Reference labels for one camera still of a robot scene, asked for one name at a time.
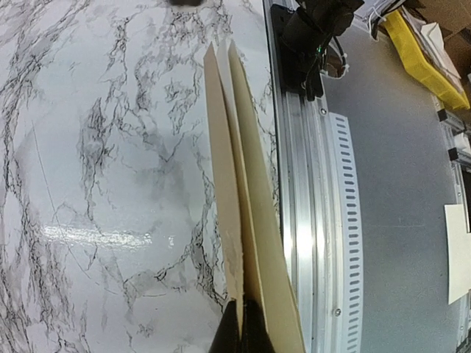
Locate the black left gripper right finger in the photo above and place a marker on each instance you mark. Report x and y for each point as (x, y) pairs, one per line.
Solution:
(255, 336)

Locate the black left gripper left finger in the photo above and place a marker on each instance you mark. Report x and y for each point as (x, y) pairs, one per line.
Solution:
(226, 339)

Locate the brown kraft paper envelope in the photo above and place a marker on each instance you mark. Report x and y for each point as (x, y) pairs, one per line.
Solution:
(254, 263)

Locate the cream letter paper sheet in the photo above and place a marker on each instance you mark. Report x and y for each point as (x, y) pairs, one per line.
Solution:
(225, 75)

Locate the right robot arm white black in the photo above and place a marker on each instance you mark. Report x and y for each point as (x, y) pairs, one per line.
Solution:
(314, 23)

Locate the white paper sheet on floor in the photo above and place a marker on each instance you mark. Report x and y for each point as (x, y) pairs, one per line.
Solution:
(458, 246)

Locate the yellow plastic bin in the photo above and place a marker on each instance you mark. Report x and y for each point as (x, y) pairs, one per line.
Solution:
(421, 50)

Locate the cardboard box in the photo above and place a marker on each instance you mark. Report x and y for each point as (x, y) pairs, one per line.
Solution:
(453, 17)

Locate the aluminium table front rail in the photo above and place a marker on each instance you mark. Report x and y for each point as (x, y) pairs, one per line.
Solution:
(319, 207)

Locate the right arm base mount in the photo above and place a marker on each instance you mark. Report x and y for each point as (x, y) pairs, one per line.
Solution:
(298, 70)

